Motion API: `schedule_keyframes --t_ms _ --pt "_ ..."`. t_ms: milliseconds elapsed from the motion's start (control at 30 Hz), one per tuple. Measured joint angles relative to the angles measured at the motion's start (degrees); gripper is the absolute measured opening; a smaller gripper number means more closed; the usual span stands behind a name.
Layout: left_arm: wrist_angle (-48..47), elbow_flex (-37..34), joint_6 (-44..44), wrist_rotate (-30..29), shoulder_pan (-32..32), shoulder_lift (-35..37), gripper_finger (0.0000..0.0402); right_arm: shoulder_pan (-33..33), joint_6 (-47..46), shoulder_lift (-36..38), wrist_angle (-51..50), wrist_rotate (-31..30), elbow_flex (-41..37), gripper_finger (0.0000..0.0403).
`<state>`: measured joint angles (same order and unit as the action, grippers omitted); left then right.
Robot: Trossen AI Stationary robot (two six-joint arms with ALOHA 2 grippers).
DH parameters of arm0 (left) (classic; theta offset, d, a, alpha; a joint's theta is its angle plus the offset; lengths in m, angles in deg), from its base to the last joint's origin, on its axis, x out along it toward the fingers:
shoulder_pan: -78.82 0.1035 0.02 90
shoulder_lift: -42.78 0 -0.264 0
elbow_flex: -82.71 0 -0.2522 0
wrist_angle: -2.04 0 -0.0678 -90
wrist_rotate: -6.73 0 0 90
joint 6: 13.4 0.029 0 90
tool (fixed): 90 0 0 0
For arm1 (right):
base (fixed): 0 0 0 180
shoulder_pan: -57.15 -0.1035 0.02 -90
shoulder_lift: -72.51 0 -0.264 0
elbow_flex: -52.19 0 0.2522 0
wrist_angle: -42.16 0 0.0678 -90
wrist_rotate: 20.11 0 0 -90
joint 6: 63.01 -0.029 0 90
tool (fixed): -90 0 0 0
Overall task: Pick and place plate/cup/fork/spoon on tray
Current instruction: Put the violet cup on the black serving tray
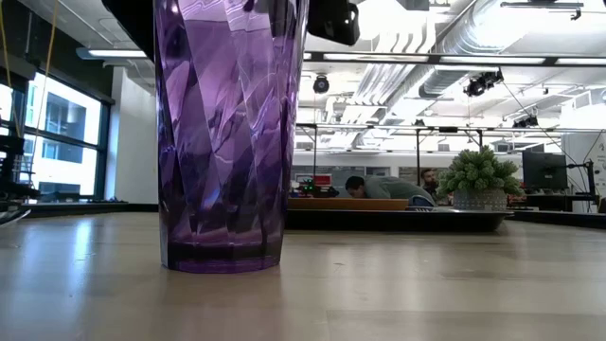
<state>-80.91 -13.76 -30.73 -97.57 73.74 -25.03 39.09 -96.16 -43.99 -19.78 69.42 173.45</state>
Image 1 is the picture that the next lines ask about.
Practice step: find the purple faceted plastic cup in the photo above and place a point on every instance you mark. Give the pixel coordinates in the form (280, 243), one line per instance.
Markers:
(227, 142)

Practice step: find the black rectangular tray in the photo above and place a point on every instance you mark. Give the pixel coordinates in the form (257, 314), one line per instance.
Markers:
(388, 221)

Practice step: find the green potted succulent plant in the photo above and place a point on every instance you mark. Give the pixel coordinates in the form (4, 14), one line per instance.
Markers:
(479, 180)

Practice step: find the large window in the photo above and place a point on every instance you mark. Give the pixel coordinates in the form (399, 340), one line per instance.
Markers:
(61, 137)

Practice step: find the person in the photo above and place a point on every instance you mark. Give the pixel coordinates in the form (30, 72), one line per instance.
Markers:
(393, 189)
(430, 180)

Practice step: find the blue rounded object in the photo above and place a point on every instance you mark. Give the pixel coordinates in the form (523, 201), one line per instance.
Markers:
(420, 201)

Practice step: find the black overhead beam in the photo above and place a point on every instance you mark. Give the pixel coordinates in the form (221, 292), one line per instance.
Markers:
(426, 58)

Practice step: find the small black ceiling camera cluster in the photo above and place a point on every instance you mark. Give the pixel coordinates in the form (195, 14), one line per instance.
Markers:
(525, 122)

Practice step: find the black background rig frame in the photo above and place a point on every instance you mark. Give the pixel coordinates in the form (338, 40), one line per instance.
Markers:
(418, 156)

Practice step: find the orange round plate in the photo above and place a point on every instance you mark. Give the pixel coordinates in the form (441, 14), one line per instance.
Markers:
(348, 204)

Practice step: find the white panel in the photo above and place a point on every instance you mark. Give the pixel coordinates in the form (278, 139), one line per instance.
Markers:
(580, 151)

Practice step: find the black computer monitor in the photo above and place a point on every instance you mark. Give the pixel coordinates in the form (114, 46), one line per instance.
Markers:
(544, 170)

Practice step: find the dark background desk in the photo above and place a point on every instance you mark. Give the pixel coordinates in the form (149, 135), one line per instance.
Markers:
(549, 201)

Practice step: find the black ceiling track fixture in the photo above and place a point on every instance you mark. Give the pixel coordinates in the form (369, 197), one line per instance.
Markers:
(542, 5)

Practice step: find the red sign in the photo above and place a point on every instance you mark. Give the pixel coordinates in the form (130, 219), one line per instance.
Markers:
(322, 180)

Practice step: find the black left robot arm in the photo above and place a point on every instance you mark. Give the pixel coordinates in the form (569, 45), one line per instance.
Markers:
(130, 23)

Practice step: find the black hanging camera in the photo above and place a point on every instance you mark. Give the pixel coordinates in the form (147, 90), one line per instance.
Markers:
(321, 84)

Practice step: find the grey curved object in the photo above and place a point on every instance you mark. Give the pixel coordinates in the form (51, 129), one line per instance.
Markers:
(12, 217)

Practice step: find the black rack structure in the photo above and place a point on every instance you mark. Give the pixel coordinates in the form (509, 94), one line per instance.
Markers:
(14, 189)

